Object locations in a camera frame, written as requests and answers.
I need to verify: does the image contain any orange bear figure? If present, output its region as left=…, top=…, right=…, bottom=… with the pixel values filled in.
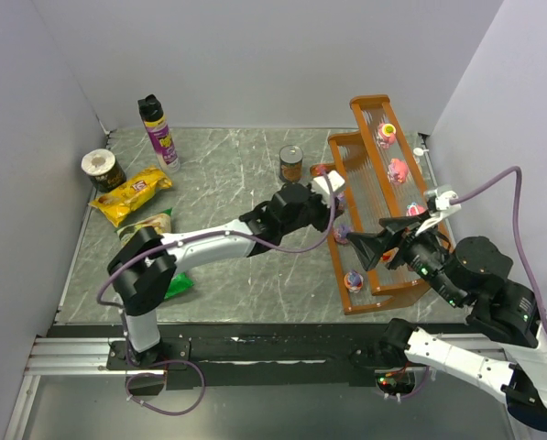
left=380, top=247, right=399, bottom=263

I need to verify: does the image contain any purple bunny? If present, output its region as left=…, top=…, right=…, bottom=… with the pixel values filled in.
left=336, top=192, right=346, bottom=212

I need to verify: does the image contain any green Chuba cassava chips bag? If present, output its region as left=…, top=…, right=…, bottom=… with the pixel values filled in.
left=115, top=208, right=194, bottom=302

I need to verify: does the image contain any chips tube with white lid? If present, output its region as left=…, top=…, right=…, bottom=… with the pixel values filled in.
left=81, top=148, right=126, bottom=193

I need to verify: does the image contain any orange tiered display shelf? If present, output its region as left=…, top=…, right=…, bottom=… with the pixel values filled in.
left=310, top=94, right=429, bottom=315

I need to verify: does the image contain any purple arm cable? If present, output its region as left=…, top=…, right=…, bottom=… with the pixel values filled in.
left=449, top=166, right=547, bottom=354
left=96, top=167, right=338, bottom=368

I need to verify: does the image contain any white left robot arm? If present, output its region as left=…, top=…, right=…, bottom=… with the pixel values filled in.
left=106, top=171, right=345, bottom=358

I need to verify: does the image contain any purple insect spray can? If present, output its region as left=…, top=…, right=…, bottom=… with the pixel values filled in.
left=137, top=94, right=181, bottom=172

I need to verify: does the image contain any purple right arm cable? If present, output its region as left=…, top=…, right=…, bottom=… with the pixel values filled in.
left=449, top=166, right=547, bottom=354

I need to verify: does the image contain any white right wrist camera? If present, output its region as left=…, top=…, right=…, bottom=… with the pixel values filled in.
left=415, top=185, right=462, bottom=237

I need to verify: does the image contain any pink round figure teal face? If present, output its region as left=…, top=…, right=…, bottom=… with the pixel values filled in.
left=406, top=203, right=426, bottom=216

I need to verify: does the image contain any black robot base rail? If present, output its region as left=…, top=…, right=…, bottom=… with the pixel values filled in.
left=48, top=323, right=485, bottom=391

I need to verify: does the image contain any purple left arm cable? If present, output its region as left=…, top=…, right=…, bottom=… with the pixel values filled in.
left=96, top=167, right=338, bottom=368

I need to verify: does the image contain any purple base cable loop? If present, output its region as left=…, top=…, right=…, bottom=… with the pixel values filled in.
left=125, top=359, right=206, bottom=417

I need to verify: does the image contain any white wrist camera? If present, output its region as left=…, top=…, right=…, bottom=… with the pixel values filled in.
left=312, top=168, right=346, bottom=196
left=415, top=185, right=462, bottom=237

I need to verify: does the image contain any pink figure with green hat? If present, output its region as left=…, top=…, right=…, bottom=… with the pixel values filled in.
left=377, top=123, right=397, bottom=149

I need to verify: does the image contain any purple cat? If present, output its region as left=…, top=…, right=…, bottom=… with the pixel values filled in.
left=333, top=225, right=353, bottom=245

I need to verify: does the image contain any brown tin can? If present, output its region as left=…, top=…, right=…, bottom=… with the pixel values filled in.
left=279, top=145, right=303, bottom=182

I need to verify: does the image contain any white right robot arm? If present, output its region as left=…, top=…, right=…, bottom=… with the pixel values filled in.
left=347, top=214, right=547, bottom=433

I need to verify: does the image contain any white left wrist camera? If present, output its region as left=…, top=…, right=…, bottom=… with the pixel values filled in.
left=312, top=168, right=346, bottom=196

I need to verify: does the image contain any yellow snack bag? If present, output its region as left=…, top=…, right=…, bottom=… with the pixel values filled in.
left=89, top=166, right=173, bottom=227

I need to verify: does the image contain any pink pig figure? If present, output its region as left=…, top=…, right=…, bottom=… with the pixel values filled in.
left=388, top=158, right=410, bottom=185

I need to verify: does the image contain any purple figure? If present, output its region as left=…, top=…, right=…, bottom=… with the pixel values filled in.
left=343, top=269, right=364, bottom=293

